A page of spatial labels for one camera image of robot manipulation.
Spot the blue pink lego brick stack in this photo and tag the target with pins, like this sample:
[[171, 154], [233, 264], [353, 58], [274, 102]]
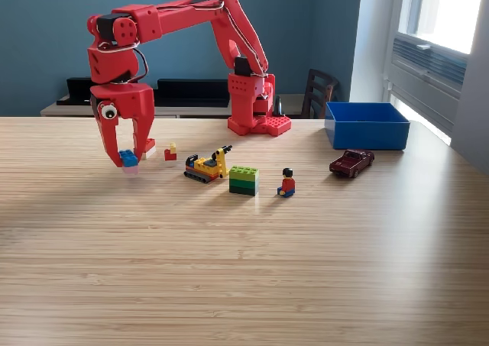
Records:
[[128, 158]]

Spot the yellow toy digger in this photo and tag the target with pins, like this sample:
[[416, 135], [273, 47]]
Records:
[[206, 168]]

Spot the green lego brick stack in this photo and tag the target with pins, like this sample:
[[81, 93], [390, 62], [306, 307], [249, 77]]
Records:
[[244, 182]]

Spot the red white lego brick stack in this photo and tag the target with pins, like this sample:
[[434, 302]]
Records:
[[151, 145]]

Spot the small red yellow lego piece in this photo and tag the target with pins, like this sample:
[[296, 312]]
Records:
[[170, 155]]

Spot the blue plastic bin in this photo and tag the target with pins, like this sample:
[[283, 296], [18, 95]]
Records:
[[366, 136]]

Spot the pale wooden sideboard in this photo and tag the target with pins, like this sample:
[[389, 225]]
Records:
[[68, 111]]

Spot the black shelf unit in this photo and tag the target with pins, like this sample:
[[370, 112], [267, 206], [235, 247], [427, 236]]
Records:
[[191, 92]]

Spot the black table clamp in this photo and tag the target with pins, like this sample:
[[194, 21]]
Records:
[[278, 107]]

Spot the toy figure red shirt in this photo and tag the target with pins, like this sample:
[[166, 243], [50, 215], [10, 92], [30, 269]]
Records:
[[289, 185]]

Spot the dark wooden chair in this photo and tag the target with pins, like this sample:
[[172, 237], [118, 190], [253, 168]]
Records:
[[317, 90]]

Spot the dark red toy car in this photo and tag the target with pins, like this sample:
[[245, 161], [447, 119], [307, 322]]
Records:
[[349, 164]]

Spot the grey window vent unit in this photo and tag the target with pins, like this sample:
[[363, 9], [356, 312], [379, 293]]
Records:
[[428, 86]]

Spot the bright window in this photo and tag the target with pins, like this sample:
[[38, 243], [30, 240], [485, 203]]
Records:
[[451, 13]]

